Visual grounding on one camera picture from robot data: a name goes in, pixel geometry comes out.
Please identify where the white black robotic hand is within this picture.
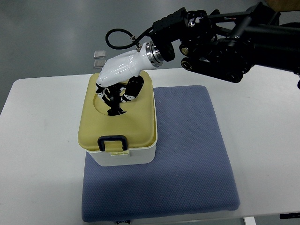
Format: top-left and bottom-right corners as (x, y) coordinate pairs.
(96, 41), (164, 107)

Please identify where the yellow storage box lid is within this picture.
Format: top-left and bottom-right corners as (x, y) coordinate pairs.
(78, 71), (157, 153)

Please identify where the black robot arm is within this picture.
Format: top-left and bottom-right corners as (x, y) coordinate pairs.
(143, 3), (300, 83)

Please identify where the white storage box body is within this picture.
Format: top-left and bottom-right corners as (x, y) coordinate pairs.
(87, 132), (157, 166)

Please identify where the brown cardboard box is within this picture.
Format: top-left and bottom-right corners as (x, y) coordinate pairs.
(266, 0), (300, 12)

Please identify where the lower silver floor plate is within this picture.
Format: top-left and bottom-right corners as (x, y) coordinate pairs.
(93, 60), (106, 69)

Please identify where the silver floor plate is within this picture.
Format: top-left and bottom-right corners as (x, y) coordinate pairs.
(93, 60), (106, 69)
(93, 50), (106, 59)

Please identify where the upper silver floor plate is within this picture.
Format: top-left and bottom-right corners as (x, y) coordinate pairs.
(93, 50), (106, 59)

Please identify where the blue padded mat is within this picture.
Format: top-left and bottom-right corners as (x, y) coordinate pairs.
(82, 86), (240, 222)

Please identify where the white table leg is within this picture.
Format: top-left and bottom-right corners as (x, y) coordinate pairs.
(243, 217), (256, 225)

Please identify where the black table control panel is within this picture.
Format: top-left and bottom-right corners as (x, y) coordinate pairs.
(279, 212), (300, 219)

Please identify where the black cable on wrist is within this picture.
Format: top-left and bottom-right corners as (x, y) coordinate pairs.
(105, 28), (141, 50)

